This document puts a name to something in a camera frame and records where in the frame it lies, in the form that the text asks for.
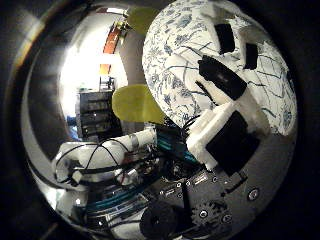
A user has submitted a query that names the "white checked cloth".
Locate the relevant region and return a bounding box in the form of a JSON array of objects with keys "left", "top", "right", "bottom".
[{"left": 166, "top": 39, "right": 294, "bottom": 134}]

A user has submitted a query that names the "yellow-green chair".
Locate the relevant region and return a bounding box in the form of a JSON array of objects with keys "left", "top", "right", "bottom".
[
  {"left": 126, "top": 6, "right": 161, "bottom": 37},
  {"left": 111, "top": 84, "right": 167, "bottom": 125}
]

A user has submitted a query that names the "blue floral tablecloth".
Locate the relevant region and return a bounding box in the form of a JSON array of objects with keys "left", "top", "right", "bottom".
[{"left": 142, "top": 0, "right": 298, "bottom": 137}]

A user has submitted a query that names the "black drawer cabinet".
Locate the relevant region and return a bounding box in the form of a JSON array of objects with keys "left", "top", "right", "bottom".
[{"left": 75, "top": 89, "right": 123, "bottom": 142}]

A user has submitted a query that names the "teal cable bundle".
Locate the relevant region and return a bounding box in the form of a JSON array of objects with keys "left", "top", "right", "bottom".
[{"left": 155, "top": 129, "right": 198, "bottom": 165}]

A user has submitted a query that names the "black cable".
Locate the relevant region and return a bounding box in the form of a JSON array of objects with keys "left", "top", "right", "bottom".
[{"left": 54, "top": 137, "right": 136, "bottom": 184}]

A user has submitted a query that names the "orange wall board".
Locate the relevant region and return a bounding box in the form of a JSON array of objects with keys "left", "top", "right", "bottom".
[{"left": 102, "top": 22, "right": 123, "bottom": 55}]

